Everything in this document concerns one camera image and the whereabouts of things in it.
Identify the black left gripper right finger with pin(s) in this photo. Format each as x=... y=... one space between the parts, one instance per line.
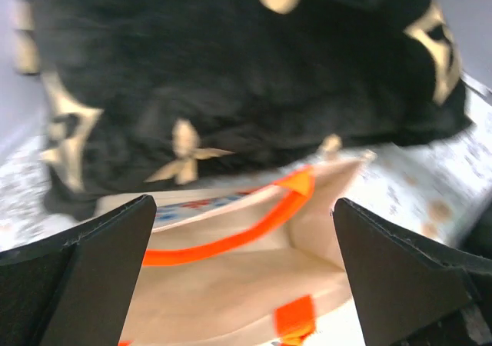
x=409 y=289

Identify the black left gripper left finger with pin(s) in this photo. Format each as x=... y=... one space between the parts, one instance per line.
x=74 y=288

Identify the beige canvas tote bag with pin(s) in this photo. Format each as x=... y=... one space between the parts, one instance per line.
x=243 y=266

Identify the floral patterned table cloth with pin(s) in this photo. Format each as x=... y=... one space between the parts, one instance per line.
x=430 y=189

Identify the black plush flower pillow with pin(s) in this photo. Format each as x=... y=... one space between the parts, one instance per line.
x=151 y=95

